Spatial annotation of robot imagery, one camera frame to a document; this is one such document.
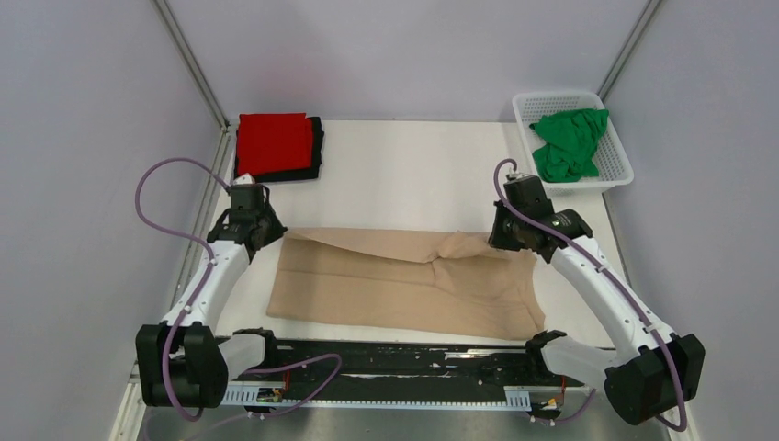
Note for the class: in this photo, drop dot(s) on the aluminium frame post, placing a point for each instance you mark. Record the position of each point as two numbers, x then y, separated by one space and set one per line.
628 48
190 60

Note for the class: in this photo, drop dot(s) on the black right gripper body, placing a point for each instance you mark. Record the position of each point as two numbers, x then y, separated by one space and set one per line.
505 235

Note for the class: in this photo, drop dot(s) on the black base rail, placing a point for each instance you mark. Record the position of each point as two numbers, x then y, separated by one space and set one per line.
404 371

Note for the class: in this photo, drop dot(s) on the red folded t shirt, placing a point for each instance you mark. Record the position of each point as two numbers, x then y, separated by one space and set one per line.
270 143

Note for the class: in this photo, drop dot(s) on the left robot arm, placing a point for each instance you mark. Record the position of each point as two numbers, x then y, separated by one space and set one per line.
182 362

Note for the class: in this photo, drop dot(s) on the white plastic basket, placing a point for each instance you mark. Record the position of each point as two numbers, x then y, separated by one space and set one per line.
610 157

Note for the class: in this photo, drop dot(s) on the green t shirt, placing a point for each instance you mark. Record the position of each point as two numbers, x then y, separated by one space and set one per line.
571 141

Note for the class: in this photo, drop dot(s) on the white slotted cable duct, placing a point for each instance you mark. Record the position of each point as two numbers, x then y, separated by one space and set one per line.
257 395

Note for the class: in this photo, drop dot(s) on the beige t shirt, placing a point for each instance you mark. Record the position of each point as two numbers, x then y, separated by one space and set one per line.
437 282

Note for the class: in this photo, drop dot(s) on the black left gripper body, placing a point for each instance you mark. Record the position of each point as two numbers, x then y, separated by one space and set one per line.
271 225

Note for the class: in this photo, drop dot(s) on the aluminium frame post left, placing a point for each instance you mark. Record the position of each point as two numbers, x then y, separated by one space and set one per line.
190 60

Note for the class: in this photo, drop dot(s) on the black folded t shirt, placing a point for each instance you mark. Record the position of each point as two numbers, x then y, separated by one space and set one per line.
299 175

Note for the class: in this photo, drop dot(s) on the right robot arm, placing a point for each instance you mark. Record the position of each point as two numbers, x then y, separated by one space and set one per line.
651 372

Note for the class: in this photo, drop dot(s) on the aluminium frame post right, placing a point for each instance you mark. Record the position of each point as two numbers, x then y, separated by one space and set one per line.
628 48

